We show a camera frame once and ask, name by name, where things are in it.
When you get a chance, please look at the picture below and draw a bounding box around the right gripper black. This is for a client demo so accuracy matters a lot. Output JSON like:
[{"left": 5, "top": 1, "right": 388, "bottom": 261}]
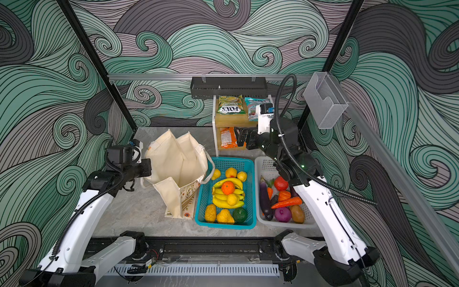
[{"left": 238, "top": 121, "right": 290, "bottom": 165}]

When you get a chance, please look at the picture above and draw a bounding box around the cream canvas grocery bag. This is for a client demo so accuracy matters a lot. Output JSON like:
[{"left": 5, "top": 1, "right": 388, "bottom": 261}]
[{"left": 142, "top": 130, "right": 216, "bottom": 219}]

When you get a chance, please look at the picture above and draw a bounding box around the orange mandarin fruit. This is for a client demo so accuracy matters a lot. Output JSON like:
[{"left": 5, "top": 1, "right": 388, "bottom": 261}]
[{"left": 221, "top": 181, "right": 235, "bottom": 195}]

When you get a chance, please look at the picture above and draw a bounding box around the yellow banana bunch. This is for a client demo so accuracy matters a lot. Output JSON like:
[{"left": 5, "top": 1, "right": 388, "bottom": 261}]
[{"left": 212, "top": 178, "right": 245, "bottom": 209}]

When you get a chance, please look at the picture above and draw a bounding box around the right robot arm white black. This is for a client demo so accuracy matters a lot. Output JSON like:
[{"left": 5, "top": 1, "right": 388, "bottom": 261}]
[{"left": 235, "top": 74, "right": 380, "bottom": 287}]

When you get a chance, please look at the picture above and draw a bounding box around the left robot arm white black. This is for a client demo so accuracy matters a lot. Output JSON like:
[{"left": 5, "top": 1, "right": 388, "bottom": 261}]
[{"left": 19, "top": 139, "right": 151, "bottom": 287}]

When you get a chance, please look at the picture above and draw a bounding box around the orange snack bag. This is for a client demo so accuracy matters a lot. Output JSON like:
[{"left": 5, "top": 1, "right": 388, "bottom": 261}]
[{"left": 220, "top": 127, "right": 239, "bottom": 149}]

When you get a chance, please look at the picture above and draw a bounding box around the yellow green Fox's candy bag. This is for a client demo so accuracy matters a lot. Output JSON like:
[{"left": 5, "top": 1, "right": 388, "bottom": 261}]
[{"left": 217, "top": 95, "right": 246, "bottom": 115}]

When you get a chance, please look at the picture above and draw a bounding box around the teal red candy bag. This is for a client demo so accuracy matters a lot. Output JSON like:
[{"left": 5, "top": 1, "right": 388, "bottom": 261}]
[{"left": 245, "top": 97, "right": 271, "bottom": 121}]

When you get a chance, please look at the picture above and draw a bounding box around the white wooden two-tier shelf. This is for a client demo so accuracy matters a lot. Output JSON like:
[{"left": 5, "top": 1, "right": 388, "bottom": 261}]
[{"left": 212, "top": 96, "right": 258, "bottom": 157}]

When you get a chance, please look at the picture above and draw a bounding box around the yellow orange fruit top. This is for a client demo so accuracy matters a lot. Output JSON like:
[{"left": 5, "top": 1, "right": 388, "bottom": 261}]
[{"left": 225, "top": 167, "right": 237, "bottom": 178}]

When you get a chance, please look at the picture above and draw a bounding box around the yellow lemon right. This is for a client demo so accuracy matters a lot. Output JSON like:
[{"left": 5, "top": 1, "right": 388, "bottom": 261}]
[{"left": 237, "top": 172, "right": 247, "bottom": 182}]

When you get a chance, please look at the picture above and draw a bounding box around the yellow lemon left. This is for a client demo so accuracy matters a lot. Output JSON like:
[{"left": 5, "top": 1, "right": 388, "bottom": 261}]
[{"left": 211, "top": 169, "right": 221, "bottom": 180}]

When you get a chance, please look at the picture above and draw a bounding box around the red tomato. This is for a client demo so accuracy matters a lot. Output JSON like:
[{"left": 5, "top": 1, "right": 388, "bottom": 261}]
[{"left": 274, "top": 176, "right": 289, "bottom": 191}]

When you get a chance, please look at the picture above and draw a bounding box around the yellow lemon on bananas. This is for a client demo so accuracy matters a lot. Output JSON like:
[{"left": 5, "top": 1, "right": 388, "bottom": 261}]
[{"left": 226, "top": 194, "right": 240, "bottom": 206}]

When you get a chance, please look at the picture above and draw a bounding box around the purple eggplant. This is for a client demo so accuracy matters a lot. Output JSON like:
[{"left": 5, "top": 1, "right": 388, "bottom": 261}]
[{"left": 259, "top": 176, "right": 274, "bottom": 221}]

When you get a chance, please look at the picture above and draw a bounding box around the orange small pumpkin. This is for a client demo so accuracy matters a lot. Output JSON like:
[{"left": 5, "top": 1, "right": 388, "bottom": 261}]
[{"left": 278, "top": 190, "right": 292, "bottom": 202}]

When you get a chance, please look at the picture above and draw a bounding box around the green avocado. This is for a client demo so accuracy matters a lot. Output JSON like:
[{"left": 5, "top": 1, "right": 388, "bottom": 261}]
[{"left": 233, "top": 208, "right": 248, "bottom": 223}]

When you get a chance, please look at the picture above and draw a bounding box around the yellow textured pineapple fruit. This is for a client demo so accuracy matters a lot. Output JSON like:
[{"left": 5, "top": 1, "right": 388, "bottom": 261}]
[{"left": 204, "top": 204, "right": 217, "bottom": 223}]

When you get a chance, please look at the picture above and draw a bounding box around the yellow pear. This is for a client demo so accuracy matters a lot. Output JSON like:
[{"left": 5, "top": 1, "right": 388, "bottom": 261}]
[{"left": 216, "top": 209, "right": 235, "bottom": 225}]

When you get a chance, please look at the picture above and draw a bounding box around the orange carrot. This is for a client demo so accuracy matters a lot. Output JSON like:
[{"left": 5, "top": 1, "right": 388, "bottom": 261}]
[{"left": 271, "top": 197, "right": 303, "bottom": 209}]

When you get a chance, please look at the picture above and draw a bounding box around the purple red onion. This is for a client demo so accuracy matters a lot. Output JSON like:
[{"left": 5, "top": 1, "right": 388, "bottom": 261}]
[{"left": 274, "top": 207, "right": 292, "bottom": 222}]

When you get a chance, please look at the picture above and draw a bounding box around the brown potato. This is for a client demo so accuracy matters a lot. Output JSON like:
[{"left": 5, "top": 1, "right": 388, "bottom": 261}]
[{"left": 289, "top": 205, "right": 306, "bottom": 224}]

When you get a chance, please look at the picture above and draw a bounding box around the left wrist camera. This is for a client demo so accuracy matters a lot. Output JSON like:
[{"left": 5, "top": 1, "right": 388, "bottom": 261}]
[{"left": 129, "top": 139, "right": 143, "bottom": 154}]

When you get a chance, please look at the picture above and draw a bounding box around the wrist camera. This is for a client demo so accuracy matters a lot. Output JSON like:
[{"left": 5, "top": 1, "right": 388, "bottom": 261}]
[
  {"left": 256, "top": 103, "right": 274, "bottom": 135},
  {"left": 129, "top": 139, "right": 143, "bottom": 154}
]

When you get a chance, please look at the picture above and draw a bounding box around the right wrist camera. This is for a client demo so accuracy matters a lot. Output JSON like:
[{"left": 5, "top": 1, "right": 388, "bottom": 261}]
[{"left": 256, "top": 103, "right": 274, "bottom": 135}]

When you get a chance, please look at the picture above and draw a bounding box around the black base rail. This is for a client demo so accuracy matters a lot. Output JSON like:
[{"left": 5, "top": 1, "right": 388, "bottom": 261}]
[{"left": 67, "top": 236, "right": 356, "bottom": 263}]

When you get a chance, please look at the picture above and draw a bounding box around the clear acrylic wall holder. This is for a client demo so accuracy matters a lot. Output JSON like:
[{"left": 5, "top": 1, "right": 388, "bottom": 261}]
[{"left": 304, "top": 72, "right": 349, "bottom": 130}]

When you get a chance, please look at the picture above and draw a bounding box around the aluminium wall rail back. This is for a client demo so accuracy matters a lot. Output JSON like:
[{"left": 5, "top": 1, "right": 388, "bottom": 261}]
[{"left": 107, "top": 73, "right": 313, "bottom": 83}]

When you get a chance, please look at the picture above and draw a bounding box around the aluminium wall rail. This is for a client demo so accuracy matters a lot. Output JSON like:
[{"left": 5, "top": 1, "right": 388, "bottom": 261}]
[
  {"left": 107, "top": 73, "right": 313, "bottom": 83},
  {"left": 326, "top": 73, "right": 459, "bottom": 275}
]

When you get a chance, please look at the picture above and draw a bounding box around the white slotted cable duct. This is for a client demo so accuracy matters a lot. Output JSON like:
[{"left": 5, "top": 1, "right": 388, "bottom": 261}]
[{"left": 103, "top": 263, "right": 280, "bottom": 277}]

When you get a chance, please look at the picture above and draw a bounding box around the aluminium wall rail right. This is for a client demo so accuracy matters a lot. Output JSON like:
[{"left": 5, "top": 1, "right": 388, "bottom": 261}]
[{"left": 326, "top": 73, "right": 459, "bottom": 275}]

